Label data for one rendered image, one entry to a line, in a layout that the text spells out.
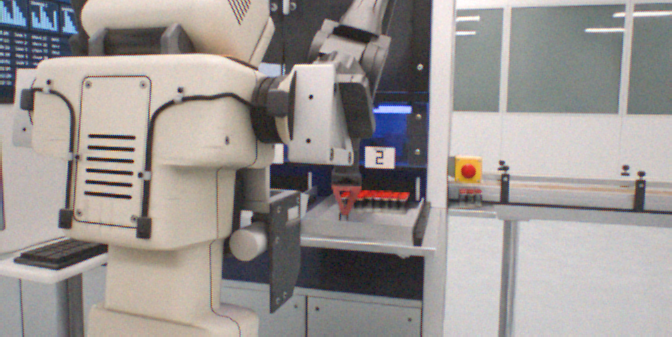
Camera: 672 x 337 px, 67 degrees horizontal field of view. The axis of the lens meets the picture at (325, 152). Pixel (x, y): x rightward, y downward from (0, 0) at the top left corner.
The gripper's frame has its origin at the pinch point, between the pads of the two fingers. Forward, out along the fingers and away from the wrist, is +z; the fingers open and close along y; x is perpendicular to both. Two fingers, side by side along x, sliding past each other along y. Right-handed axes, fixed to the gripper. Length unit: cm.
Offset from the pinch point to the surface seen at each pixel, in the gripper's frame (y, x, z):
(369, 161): 29.4, -8.1, -8.0
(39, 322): 60, 108, 58
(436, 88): 25.1, -25.7, -29.6
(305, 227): -3.8, 9.2, 3.3
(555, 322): 143, -122, 92
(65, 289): 29, 82, 33
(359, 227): -7.1, -3.0, 2.1
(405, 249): -12.9, -12.5, 5.2
